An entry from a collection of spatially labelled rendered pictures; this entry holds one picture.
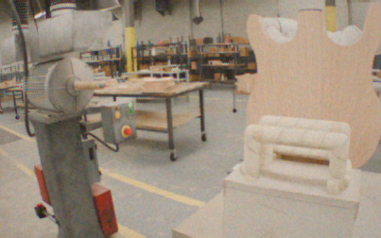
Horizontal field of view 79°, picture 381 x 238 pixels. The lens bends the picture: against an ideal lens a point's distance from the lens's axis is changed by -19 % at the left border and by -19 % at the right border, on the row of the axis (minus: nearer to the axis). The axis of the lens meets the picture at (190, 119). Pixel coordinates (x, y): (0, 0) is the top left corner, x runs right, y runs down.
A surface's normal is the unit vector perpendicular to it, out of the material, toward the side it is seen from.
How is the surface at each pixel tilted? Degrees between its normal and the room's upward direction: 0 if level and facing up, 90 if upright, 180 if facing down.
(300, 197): 90
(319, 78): 90
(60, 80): 86
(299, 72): 90
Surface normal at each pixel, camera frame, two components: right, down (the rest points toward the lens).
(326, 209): -0.55, 0.22
